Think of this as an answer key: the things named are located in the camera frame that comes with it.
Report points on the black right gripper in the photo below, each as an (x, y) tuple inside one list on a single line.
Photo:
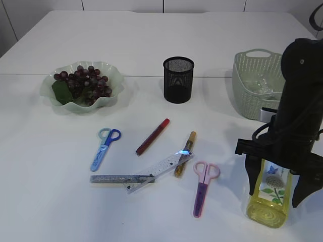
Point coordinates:
[(287, 140)]

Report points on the yellow tea bottle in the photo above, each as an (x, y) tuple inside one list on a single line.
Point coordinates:
[(269, 203)]

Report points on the clear plastic sheet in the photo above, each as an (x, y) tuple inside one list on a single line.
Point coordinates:
[(263, 84)]

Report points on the purple grape bunch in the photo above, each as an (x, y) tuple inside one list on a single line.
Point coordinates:
[(82, 87)]

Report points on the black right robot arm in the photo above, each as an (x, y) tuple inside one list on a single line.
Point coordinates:
[(301, 66)]

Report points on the clear plastic ruler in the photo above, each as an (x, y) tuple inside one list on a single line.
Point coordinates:
[(159, 169)]

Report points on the green woven plastic basket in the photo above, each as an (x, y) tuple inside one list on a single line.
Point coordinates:
[(251, 63)]

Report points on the gold glitter pen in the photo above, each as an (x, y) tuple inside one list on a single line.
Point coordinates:
[(183, 158)]

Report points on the red marker pen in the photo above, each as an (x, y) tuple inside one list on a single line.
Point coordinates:
[(149, 140)]

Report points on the black mesh pen holder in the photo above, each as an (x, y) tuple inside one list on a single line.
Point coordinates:
[(178, 79)]

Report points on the green wavy plastic plate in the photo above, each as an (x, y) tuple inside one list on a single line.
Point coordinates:
[(115, 82)]

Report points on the pink purple scissors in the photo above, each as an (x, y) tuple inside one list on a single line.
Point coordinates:
[(206, 172)]

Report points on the blue scissors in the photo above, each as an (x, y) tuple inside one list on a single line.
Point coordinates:
[(107, 136)]

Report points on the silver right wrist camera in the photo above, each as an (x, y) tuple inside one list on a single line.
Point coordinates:
[(265, 114)]

